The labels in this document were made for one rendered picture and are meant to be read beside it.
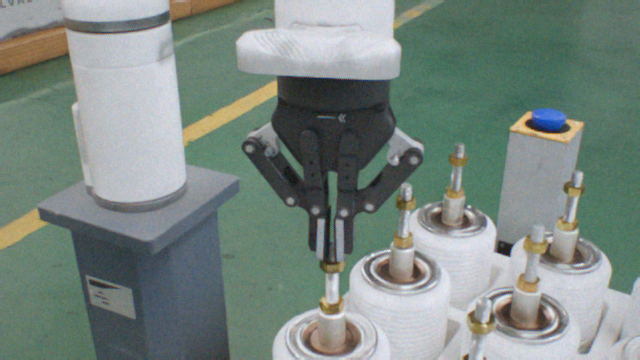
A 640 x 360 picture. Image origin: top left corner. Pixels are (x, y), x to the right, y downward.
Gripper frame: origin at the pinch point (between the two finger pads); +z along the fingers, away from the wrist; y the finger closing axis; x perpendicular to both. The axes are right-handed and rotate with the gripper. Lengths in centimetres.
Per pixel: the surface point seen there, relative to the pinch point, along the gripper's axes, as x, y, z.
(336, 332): 0.9, -0.5, 8.5
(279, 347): 1.5, 4.0, 10.2
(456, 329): -13.2, -11.1, 18.3
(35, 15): -160, 127, 21
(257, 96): -128, 41, 35
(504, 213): -33.1, -17.1, 15.0
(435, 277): -9.7, -8.3, 9.7
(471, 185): -81, -17, 35
